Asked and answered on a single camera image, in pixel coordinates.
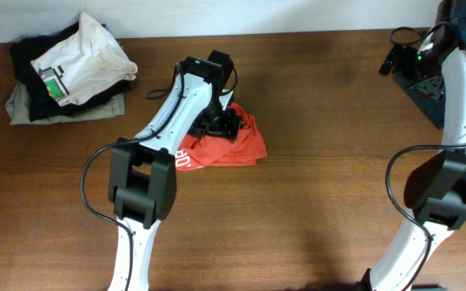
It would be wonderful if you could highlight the orange soccer t-shirt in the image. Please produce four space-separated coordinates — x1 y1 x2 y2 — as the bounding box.
176 103 267 171

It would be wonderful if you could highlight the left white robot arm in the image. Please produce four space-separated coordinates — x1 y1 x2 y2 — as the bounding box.
108 52 240 290

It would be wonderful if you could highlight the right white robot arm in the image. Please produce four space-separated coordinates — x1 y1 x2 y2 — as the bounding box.
358 16 466 290

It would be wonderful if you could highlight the dark navy t-shirt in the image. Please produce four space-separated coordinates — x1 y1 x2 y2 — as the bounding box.
392 60 466 288

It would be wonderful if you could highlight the white folded t-shirt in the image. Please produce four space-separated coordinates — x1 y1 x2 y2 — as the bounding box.
31 13 138 107

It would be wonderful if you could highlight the black folded garment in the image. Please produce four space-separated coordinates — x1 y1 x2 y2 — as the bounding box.
9 23 131 122

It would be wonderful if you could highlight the beige folded garment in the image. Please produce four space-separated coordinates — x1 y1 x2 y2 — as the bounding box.
5 82 125 125

